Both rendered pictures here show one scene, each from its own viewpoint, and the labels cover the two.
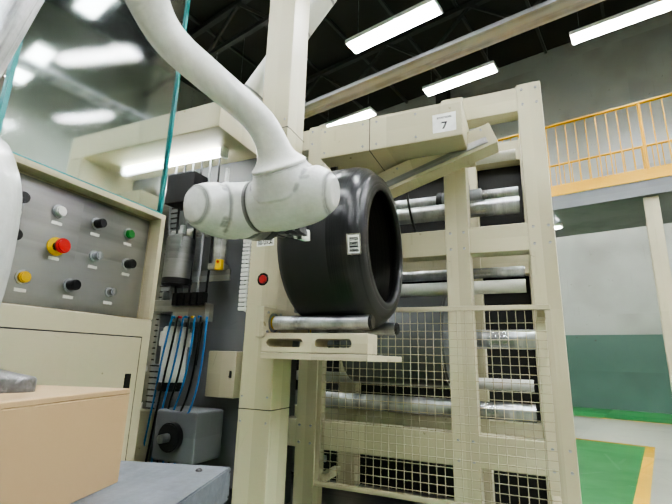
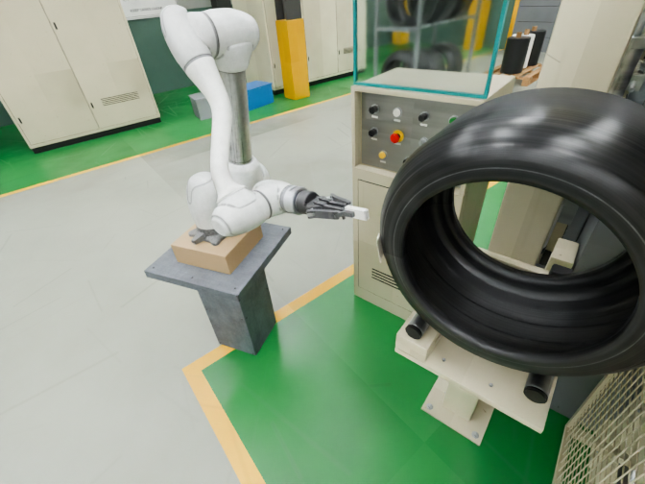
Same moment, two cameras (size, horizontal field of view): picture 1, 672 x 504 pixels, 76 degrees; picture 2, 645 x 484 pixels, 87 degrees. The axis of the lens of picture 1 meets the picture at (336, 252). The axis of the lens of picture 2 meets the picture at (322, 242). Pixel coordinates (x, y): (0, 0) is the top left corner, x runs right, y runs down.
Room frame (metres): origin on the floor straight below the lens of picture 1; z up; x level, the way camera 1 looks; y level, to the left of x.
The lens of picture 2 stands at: (1.25, -0.69, 1.62)
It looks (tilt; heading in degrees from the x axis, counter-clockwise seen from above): 37 degrees down; 107
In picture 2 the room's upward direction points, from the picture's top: 5 degrees counter-clockwise
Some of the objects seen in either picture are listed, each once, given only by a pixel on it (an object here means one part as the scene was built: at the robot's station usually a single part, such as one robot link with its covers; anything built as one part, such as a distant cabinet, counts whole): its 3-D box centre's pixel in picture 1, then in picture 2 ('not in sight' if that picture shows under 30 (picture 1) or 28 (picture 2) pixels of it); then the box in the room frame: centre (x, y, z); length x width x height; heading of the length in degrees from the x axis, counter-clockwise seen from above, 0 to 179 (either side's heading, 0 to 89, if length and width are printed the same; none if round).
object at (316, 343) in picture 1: (317, 343); (438, 306); (1.36, 0.05, 0.83); 0.36 x 0.09 x 0.06; 66
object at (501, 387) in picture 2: (335, 356); (484, 337); (1.49, -0.01, 0.80); 0.37 x 0.36 x 0.02; 156
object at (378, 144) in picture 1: (394, 144); not in sight; (1.71, -0.24, 1.71); 0.61 x 0.25 x 0.15; 66
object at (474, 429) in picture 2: not in sight; (460, 401); (1.58, 0.23, 0.01); 0.27 x 0.27 x 0.02; 66
